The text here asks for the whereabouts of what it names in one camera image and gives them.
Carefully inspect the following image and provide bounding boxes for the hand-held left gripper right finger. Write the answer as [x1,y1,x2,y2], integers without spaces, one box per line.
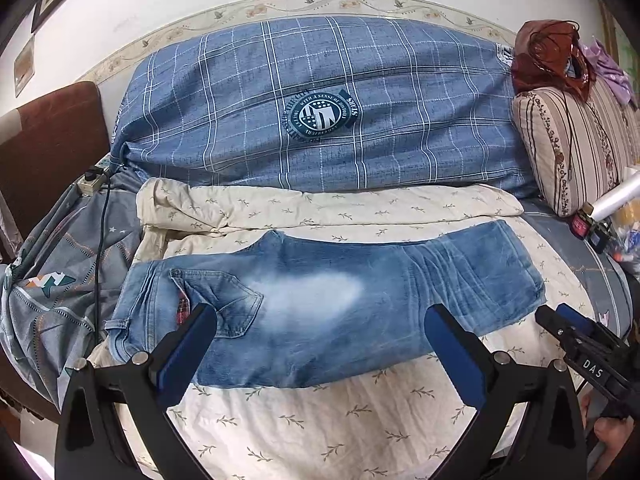
[424,304,588,480]

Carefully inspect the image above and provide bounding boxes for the blue plaid quilt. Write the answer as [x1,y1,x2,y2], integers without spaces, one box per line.
[111,16,538,196]

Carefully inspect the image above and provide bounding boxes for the small black box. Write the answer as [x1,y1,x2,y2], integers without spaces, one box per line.
[587,222,613,254]

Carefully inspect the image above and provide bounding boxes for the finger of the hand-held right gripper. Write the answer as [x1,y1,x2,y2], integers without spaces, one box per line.
[556,303,608,343]
[535,306,587,357]

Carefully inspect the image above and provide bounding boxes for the white plastic film roll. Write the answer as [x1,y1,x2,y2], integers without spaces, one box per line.
[590,167,640,222]

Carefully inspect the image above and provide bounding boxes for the striped floral pillow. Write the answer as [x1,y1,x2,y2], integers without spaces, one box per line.
[512,77,640,218]

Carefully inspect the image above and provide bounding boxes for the person's right hand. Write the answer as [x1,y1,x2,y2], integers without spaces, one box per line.
[581,390,640,466]

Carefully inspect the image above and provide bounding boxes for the brown headboard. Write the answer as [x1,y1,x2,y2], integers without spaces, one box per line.
[0,81,111,261]

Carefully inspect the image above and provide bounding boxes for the white power strip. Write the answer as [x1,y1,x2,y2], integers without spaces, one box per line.
[75,156,113,196]

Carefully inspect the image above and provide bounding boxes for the black power cable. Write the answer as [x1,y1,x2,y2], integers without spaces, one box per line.
[92,172,115,333]

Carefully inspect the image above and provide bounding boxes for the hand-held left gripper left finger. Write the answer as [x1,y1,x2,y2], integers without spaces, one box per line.
[54,302,218,480]

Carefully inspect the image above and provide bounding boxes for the purple cloth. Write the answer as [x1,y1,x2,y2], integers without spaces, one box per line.
[582,37,632,106]

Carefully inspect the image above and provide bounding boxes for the cream leaf-print blanket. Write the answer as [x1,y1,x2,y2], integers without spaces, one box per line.
[87,177,601,480]

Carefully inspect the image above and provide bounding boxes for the blue denim pants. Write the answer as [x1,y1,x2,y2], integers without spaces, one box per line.
[105,220,547,390]

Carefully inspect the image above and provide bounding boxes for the small red box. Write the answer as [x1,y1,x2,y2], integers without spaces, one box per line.
[572,202,596,235]

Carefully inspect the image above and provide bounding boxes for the brown plastic bag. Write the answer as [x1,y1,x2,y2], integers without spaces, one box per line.
[511,20,598,103]

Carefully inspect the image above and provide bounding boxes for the small wall paper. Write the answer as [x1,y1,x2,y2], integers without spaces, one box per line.
[13,37,36,98]

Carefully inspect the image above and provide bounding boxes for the clear plastic bag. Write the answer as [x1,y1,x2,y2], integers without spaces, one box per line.
[610,205,640,277]

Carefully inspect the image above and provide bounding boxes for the grey patterned bed sheet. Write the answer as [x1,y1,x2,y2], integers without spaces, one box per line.
[0,165,633,411]

